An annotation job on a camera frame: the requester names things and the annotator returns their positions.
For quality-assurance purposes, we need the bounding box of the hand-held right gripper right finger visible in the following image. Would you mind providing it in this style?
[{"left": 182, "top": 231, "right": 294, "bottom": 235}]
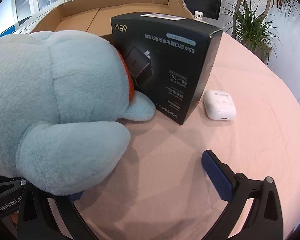
[{"left": 201, "top": 149, "right": 284, "bottom": 240}]

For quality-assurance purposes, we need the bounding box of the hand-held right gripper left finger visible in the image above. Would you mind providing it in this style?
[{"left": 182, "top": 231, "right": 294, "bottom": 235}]
[{"left": 17, "top": 180, "right": 101, "bottom": 240}]

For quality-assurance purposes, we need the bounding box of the light blue plush toy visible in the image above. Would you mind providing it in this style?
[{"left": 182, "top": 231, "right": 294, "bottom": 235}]
[{"left": 0, "top": 30, "right": 157, "bottom": 197}]

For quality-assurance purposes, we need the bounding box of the black charger box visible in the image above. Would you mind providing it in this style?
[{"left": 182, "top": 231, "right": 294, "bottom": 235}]
[{"left": 111, "top": 12, "right": 223, "bottom": 126}]

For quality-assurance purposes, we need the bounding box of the white earbuds case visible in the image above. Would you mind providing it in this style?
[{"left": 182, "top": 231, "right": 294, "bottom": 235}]
[{"left": 203, "top": 89, "right": 237, "bottom": 120}]

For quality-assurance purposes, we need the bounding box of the potted palm plant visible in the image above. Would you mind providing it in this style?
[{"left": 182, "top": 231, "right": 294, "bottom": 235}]
[{"left": 207, "top": 0, "right": 300, "bottom": 66}]

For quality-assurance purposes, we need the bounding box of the white glass-door cabinet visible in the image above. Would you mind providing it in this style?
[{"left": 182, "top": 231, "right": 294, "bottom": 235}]
[{"left": 11, "top": 0, "right": 67, "bottom": 34}]

